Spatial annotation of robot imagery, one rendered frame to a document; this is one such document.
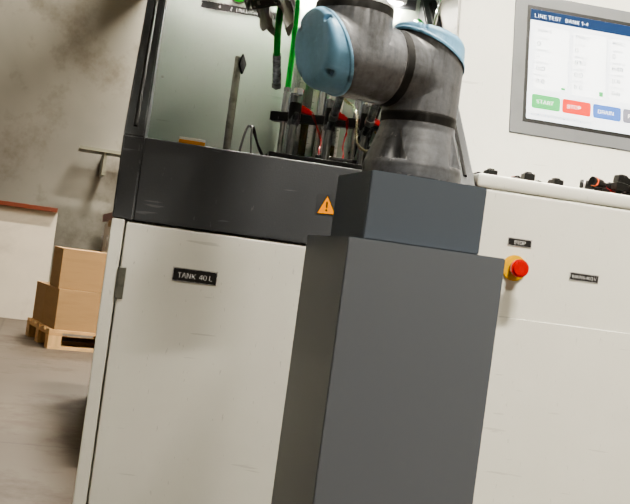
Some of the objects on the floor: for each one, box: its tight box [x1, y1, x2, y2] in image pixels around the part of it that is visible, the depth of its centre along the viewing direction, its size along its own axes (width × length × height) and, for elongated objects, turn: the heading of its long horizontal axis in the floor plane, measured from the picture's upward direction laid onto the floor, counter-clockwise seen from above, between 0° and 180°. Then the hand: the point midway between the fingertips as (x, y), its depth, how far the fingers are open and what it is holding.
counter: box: [0, 197, 58, 320], centre depth 950 cm, size 82×257×91 cm
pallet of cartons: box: [25, 246, 107, 352], centre depth 717 cm, size 113×90×64 cm
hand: (281, 28), depth 217 cm, fingers closed
